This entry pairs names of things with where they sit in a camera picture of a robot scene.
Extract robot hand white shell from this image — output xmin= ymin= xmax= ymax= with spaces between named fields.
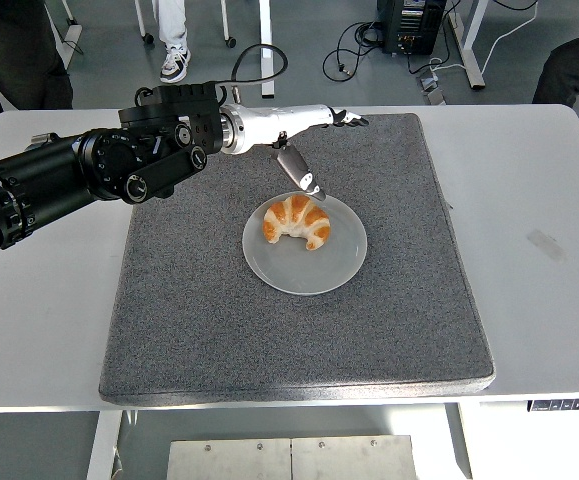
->
xmin=241 ymin=103 xmax=371 ymax=203

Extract golden croissant bread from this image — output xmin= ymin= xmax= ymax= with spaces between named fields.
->
xmin=261 ymin=193 xmax=332 ymax=251

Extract pale grey round plate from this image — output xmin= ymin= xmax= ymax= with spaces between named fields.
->
xmin=241 ymin=191 xmax=369 ymax=296

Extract grey metal plate with screws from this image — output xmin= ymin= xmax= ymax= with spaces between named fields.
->
xmin=166 ymin=435 xmax=294 ymax=480
xmin=291 ymin=434 xmax=419 ymax=480

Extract white desk leg narrow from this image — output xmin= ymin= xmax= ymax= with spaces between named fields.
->
xmin=258 ymin=0 xmax=276 ymax=99

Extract white cart leg with caster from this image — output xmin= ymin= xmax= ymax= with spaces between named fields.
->
xmin=217 ymin=0 xmax=238 ymax=49
xmin=133 ymin=0 xmax=154 ymax=46

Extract person's legs with sneaker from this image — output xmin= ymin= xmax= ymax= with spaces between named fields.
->
xmin=151 ymin=0 xmax=193 ymax=85

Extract grey power strip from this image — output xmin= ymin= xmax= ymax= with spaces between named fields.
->
xmin=417 ymin=69 xmax=449 ymax=106

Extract black computer tower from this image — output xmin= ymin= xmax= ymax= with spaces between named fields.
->
xmin=376 ymin=0 xmax=449 ymax=57

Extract white desk leg slanted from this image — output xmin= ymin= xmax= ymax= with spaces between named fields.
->
xmin=446 ymin=0 xmax=487 ymax=92

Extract grey speckled foam mat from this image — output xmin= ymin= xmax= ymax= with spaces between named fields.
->
xmin=98 ymin=113 xmax=497 ymax=405

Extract white desk foot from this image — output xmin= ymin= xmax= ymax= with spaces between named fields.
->
xmin=43 ymin=0 xmax=84 ymax=69

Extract person in dark clothing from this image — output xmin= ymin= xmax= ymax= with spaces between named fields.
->
xmin=0 ymin=0 xmax=75 ymax=164

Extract grey tape strip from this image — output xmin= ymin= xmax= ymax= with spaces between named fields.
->
xmin=526 ymin=228 xmax=568 ymax=264

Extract white table leg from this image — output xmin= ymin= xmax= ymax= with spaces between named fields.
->
xmin=86 ymin=409 xmax=123 ymax=480

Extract black table control panel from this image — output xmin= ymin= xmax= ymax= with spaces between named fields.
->
xmin=527 ymin=398 xmax=579 ymax=413

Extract black floor cable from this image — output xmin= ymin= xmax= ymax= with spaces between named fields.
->
xmin=322 ymin=20 xmax=388 ymax=81

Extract white floor cable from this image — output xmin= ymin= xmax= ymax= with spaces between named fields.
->
xmin=478 ymin=0 xmax=540 ymax=76

